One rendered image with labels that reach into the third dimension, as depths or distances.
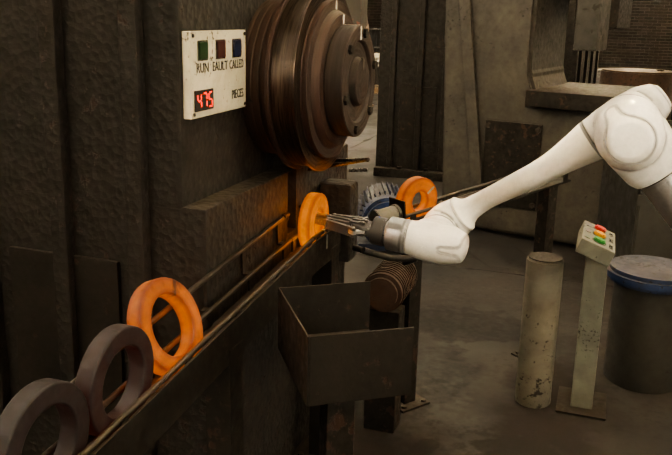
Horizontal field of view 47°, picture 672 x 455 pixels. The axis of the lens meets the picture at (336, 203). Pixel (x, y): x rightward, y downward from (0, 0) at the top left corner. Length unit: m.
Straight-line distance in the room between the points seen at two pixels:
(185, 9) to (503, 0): 3.16
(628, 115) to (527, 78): 2.97
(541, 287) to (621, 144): 1.07
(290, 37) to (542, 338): 1.37
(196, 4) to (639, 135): 0.94
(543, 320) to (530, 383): 0.23
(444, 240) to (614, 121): 0.55
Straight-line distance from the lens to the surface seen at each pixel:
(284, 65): 1.83
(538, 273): 2.62
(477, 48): 4.70
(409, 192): 2.46
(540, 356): 2.72
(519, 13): 4.61
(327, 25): 1.92
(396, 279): 2.34
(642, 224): 3.95
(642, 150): 1.64
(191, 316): 1.56
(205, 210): 1.68
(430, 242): 1.97
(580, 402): 2.83
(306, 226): 2.03
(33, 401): 1.18
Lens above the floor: 1.29
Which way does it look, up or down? 14 degrees down
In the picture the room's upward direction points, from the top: 1 degrees clockwise
